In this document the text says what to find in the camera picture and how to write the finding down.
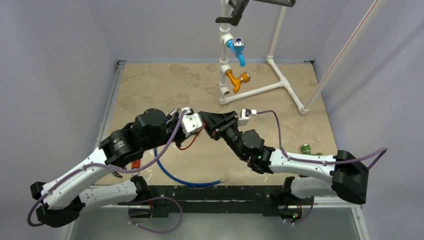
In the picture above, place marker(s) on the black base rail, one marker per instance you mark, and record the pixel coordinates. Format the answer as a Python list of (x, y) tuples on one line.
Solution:
[(265, 200)]

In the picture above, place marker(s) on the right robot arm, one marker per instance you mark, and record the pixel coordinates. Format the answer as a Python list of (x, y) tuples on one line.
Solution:
[(341, 175)]

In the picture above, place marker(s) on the white diagonal pole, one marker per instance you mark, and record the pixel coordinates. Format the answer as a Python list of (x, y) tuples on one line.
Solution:
[(349, 44)]

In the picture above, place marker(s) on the red handled adjustable wrench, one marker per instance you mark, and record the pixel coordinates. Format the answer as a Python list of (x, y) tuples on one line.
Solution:
[(134, 166)]

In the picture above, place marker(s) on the red cable seal lock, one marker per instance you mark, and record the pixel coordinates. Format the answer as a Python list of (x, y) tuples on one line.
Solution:
[(183, 148)]

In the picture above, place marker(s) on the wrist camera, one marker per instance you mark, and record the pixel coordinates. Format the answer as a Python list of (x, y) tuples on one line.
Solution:
[(191, 122), (245, 115)]

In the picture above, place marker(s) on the blue faucet valve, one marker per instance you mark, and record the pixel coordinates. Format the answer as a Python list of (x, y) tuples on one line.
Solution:
[(237, 46)]

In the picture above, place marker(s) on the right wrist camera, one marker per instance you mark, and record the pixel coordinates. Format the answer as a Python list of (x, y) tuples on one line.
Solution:
[(245, 115)]

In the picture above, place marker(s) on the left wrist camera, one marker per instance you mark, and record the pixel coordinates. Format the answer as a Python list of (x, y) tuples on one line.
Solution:
[(191, 122)]

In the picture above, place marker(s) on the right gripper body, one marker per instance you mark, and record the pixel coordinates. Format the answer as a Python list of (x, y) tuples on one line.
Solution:
[(224, 124)]

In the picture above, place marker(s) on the black pliers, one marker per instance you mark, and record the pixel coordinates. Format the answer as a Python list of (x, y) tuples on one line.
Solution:
[(117, 174)]

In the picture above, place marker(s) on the green object at right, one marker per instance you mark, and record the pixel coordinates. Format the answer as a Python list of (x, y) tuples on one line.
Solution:
[(306, 150)]

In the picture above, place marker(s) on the white PVC pipe frame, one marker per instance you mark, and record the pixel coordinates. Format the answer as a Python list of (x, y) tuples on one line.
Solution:
[(274, 78)]

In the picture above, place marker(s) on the orange faucet valve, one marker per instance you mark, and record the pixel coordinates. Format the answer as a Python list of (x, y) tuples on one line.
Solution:
[(237, 81)]

